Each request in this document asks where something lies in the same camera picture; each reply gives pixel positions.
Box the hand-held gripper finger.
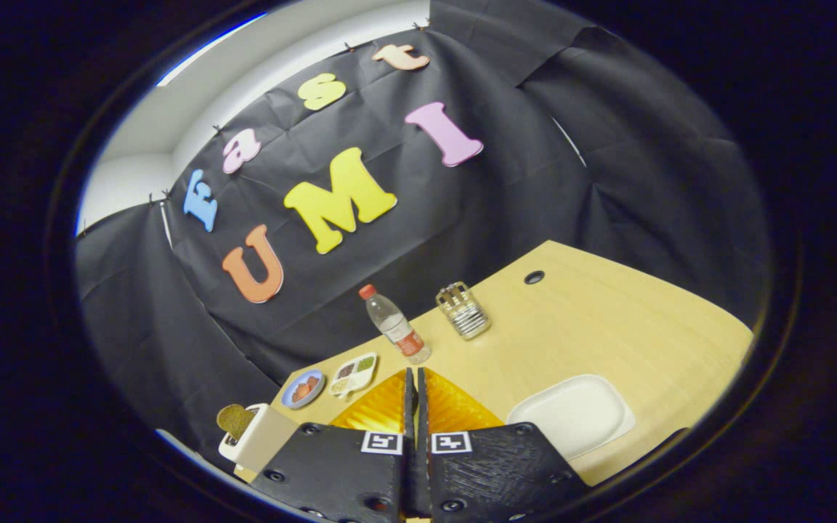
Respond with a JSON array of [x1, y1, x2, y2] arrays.
[[251, 367, 419, 523], [416, 367, 594, 523]]

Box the white divided seasoning tray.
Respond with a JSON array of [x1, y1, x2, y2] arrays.
[[328, 352, 379, 399]]

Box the black backdrop cloth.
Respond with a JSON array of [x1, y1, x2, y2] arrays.
[[73, 0, 772, 466]]

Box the white rectangular plate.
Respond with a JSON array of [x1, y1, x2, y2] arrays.
[[506, 374, 636, 461]]

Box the clear bottle with red cap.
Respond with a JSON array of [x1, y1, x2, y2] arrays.
[[359, 284, 432, 365]]

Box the metal mesh utensil holder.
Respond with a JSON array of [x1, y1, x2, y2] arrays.
[[436, 282, 492, 341]]

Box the brown toast slice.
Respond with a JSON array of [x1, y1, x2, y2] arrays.
[[217, 404, 259, 441]]

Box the blue plate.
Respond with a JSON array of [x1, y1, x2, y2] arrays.
[[281, 370, 326, 410]]

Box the white toaster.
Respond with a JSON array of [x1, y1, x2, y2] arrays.
[[218, 404, 299, 474]]

